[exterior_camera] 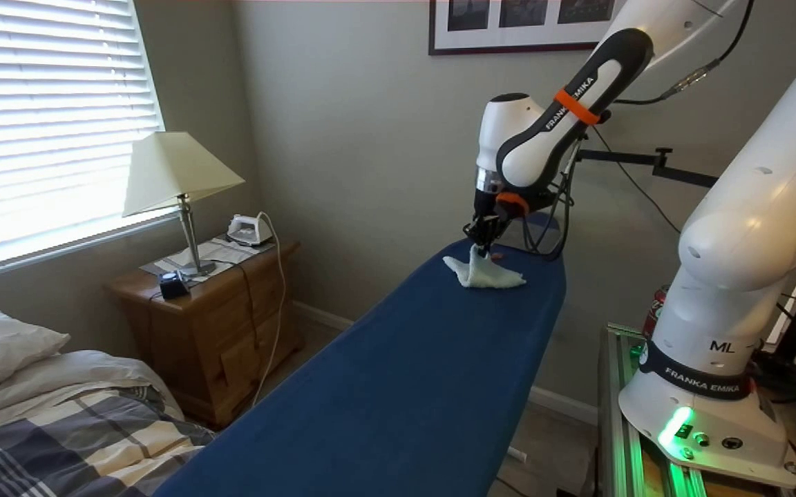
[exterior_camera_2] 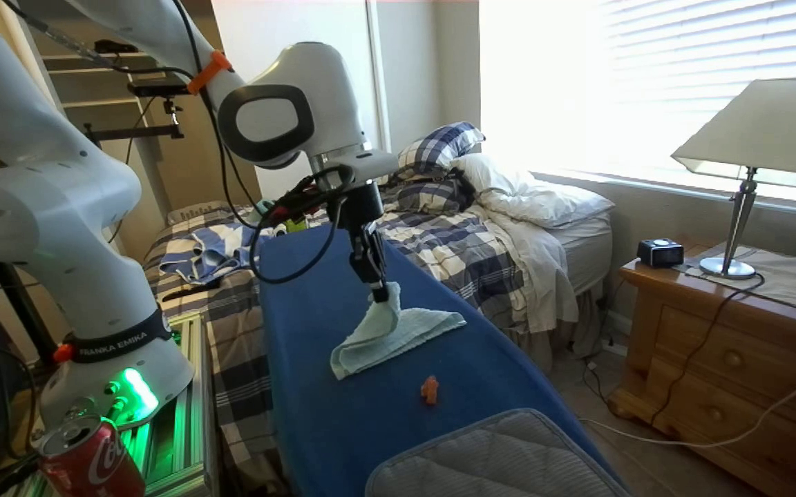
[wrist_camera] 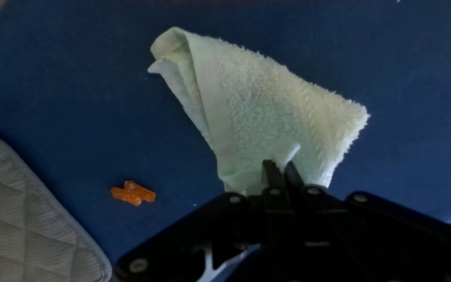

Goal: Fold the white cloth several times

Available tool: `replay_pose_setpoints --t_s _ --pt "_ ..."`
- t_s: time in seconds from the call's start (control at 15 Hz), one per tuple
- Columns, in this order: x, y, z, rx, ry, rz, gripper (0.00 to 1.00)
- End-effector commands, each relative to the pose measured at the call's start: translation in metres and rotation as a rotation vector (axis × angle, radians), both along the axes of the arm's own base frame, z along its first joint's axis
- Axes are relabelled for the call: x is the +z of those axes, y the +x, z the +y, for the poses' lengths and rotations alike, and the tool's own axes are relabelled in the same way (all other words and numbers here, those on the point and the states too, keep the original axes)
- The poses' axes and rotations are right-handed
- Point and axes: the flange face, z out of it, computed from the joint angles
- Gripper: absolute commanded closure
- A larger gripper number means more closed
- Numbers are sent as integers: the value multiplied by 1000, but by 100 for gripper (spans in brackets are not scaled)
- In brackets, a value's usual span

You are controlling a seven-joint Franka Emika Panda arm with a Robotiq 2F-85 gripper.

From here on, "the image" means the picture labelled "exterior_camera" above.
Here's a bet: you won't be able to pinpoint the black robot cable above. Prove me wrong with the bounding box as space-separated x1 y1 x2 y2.
517 0 758 263

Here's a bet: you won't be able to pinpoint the white power cord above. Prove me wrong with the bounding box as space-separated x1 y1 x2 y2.
246 211 293 408

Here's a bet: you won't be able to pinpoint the papers on nightstand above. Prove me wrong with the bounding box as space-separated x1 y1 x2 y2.
141 234 260 285

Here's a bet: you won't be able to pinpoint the orange cable strap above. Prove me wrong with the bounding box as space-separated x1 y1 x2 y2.
549 88 604 129
494 187 533 212

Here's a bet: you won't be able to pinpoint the white terry cloth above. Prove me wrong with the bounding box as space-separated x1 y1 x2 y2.
439 243 527 294

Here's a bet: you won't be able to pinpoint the black alarm clock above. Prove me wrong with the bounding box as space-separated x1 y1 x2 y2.
157 269 190 305

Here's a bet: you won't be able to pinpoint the small white device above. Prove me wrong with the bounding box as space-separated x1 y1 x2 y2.
224 212 275 252

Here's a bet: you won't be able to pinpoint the black framed picture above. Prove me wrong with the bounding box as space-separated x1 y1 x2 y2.
426 0 628 58

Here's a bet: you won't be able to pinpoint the white bed sheet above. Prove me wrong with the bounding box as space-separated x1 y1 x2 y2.
0 349 186 436

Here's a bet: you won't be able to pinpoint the cream shade table lamp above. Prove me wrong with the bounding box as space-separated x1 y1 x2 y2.
121 129 246 280

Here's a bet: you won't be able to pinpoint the white window blinds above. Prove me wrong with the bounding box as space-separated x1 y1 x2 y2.
0 0 166 280

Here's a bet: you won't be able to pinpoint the blue ironing board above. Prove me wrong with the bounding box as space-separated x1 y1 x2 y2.
151 216 568 497

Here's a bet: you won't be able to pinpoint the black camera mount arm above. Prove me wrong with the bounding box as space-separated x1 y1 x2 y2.
568 145 723 190

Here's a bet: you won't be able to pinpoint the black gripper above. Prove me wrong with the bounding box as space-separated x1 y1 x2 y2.
465 190 523 261

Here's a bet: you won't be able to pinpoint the wooden nightstand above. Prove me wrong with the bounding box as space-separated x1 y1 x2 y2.
104 240 305 430

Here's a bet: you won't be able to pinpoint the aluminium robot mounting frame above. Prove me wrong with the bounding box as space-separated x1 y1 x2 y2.
593 320 796 497

